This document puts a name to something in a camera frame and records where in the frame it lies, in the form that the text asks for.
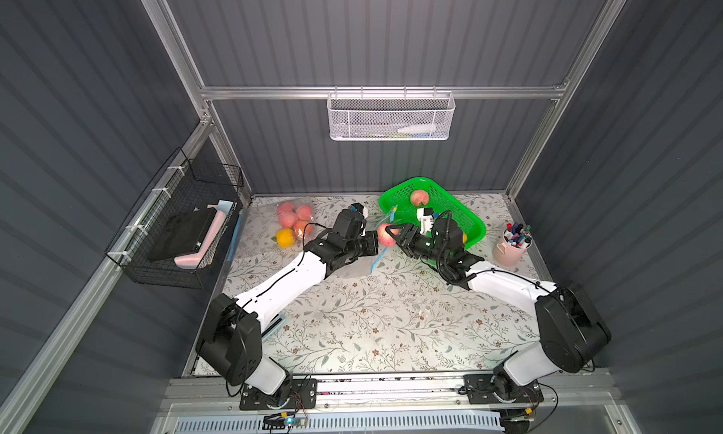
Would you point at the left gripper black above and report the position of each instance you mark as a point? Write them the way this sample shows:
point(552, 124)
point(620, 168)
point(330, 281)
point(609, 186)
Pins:
point(369, 244)

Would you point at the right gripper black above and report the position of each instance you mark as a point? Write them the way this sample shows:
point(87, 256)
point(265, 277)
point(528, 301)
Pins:
point(408, 239)

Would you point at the orange red peach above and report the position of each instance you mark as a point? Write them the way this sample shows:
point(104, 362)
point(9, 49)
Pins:
point(303, 229)

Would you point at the clear zip-top bag blue zipper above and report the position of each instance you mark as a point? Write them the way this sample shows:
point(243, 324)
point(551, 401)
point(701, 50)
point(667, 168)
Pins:
point(256, 229)

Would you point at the yellow peach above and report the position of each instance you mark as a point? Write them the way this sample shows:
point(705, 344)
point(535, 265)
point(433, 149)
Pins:
point(285, 238)

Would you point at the pink peach with leaf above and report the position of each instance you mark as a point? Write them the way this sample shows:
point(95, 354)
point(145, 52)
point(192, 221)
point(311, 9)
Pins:
point(287, 219)

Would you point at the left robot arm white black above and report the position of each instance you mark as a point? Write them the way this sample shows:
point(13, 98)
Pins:
point(231, 336)

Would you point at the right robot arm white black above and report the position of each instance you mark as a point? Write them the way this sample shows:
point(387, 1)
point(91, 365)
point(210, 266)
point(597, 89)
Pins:
point(571, 331)

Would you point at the pink peach top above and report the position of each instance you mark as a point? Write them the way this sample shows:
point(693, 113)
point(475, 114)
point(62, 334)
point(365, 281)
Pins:
point(419, 198)

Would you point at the pink peach behind bag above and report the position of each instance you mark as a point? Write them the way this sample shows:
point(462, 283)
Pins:
point(286, 208)

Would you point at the green plastic basket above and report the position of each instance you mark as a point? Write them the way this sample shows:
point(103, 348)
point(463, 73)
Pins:
point(443, 203)

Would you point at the teal calculator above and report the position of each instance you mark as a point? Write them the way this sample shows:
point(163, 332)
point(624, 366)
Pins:
point(274, 325)

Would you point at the pink pen cup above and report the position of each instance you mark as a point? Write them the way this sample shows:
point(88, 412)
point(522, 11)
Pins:
point(513, 243)

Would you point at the white tube in basket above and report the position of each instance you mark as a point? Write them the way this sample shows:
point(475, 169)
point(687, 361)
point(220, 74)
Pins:
point(428, 129)

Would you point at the black pouch in basket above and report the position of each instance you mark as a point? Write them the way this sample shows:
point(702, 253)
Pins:
point(181, 235)

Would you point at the white wire wall basket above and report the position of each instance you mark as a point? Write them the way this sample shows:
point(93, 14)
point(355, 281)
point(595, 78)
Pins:
point(375, 115)

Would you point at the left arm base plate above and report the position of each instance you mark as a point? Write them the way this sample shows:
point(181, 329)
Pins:
point(294, 394)

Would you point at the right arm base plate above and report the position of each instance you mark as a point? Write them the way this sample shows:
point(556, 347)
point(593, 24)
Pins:
point(488, 388)

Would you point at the black wire wall basket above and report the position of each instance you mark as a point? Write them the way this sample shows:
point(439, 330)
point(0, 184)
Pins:
point(184, 185)

